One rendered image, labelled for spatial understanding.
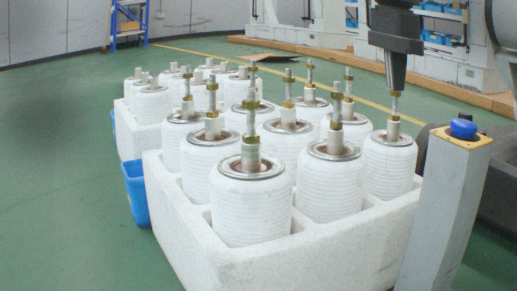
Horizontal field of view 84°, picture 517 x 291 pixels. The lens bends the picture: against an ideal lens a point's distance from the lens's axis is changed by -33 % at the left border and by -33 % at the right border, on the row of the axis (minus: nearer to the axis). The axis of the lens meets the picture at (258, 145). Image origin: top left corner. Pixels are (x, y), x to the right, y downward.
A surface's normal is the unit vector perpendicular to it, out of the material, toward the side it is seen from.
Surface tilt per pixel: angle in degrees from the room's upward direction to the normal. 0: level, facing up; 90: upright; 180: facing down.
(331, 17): 90
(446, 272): 90
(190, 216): 0
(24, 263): 0
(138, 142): 90
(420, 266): 90
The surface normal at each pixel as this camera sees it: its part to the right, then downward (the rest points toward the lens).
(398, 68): 0.20, 0.33
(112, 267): 0.00, -0.95
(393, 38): -0.98, 0.07
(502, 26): -0.80, 0.55
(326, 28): 0.47, 0.29
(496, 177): -0.88, 0.15
